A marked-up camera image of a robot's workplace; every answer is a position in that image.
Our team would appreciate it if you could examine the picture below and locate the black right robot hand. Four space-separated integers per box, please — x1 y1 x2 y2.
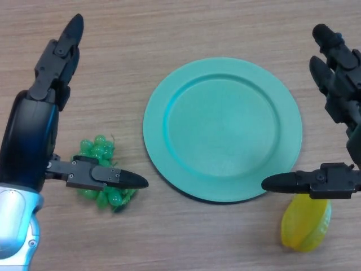
261 24 361 200

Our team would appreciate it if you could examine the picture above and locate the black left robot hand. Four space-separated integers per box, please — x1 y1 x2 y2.
0 13 149 193

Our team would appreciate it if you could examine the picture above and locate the green grapes bunch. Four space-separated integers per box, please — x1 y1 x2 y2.
73 134 138 214

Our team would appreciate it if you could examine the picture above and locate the green round plate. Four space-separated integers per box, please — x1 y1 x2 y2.
143 57 303 203

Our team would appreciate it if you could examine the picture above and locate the yellow starfruit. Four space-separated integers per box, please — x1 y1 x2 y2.
280 193 332 252

